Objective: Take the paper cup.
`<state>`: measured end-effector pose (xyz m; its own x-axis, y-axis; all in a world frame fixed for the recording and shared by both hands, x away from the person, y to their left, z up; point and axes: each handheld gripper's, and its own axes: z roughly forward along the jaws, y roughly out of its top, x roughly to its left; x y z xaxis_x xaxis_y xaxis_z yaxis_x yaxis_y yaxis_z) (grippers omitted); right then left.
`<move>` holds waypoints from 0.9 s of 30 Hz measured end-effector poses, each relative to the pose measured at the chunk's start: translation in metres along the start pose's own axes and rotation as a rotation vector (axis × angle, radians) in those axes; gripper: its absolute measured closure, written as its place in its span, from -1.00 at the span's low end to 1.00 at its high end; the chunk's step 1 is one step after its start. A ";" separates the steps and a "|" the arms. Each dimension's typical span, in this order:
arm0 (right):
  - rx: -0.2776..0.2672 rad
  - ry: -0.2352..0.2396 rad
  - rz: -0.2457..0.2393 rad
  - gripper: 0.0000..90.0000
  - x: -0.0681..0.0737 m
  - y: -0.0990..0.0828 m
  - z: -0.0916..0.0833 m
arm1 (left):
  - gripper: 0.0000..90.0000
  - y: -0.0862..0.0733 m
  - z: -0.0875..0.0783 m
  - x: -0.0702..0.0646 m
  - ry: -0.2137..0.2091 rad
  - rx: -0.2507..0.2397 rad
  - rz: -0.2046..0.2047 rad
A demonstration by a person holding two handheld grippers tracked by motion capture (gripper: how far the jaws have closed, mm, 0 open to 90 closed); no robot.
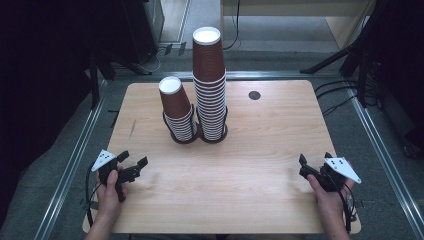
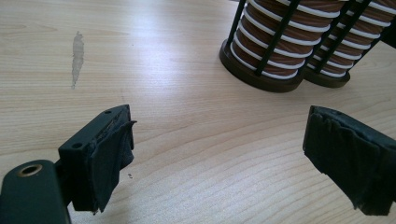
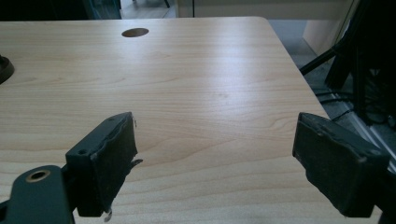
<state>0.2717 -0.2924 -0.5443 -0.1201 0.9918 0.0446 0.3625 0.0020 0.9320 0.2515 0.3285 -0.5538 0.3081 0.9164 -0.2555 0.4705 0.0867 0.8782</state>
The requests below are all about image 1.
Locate black floor cables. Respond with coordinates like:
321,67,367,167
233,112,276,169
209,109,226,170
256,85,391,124
313,78,363,118

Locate tall stack of paper cups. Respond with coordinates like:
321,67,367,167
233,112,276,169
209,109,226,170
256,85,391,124
193,71,229,142

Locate metal floor rail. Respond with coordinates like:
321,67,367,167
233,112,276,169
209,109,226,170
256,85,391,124
32,79,109,240
345,87,424,240

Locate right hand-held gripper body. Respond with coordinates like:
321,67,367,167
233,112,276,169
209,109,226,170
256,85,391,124
298,157,363,193

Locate white floor cable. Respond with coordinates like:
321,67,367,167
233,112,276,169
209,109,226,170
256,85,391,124
141,45,169,74

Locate black tripod stand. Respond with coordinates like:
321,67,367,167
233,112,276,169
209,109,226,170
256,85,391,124
299,0,384,75

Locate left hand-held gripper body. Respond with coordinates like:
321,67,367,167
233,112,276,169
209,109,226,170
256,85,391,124
90,149,141,203

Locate hand-held gripper cable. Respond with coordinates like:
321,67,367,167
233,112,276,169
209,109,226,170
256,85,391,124
85,162,102,228
328,173,358,233

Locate light wooden cabinet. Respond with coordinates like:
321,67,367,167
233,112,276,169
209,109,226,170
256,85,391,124
220,0,379,50

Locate person's right hand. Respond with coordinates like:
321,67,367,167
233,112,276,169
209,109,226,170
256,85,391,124
306,174,356,229

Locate dark cabinet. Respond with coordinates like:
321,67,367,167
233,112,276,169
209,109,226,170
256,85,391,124
121,0,165,65

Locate black metal stand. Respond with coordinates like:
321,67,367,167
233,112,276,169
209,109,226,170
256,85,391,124
87,49,154,110

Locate person's left hand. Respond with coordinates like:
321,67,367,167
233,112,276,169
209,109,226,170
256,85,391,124
96,169,129,222

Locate black hanging cable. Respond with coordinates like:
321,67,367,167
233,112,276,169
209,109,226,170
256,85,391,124
222,0,242,51

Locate black double cup holder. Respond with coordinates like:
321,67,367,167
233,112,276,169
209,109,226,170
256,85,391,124
161,103,230,145

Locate short stack of paper cups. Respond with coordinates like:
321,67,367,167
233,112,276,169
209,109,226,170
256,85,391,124
158,75,198,142

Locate right hand-held gripper cable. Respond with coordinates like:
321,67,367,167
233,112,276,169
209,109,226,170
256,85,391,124
328,173,358,233

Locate grey tape strip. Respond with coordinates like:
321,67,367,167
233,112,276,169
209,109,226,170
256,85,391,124
79,198,100,212

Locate left hand-held gripper cable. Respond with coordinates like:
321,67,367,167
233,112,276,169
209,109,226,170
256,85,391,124
85,162,102,228

